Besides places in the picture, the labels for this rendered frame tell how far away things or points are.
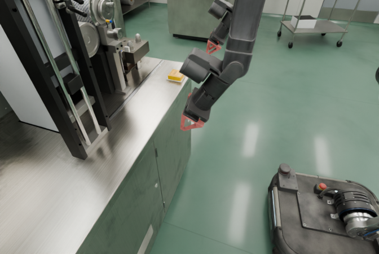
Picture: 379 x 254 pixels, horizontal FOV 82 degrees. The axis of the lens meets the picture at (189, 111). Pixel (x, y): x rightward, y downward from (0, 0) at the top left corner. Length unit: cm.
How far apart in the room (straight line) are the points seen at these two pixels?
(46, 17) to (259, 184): 163
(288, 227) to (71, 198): 111
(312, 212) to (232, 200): 51
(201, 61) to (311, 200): 123
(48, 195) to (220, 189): 123
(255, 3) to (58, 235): 70
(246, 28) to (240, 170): 150
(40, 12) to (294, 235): 143
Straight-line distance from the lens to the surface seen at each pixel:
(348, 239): 157
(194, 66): 52
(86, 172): 79
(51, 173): 84
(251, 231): 165
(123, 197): 86
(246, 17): 47
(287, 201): 153
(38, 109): 94
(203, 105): 57
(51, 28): 69
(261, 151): 204
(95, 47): 97
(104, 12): 96
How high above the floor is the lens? 150
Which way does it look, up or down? 40 degrees down
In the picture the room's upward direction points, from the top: straight up
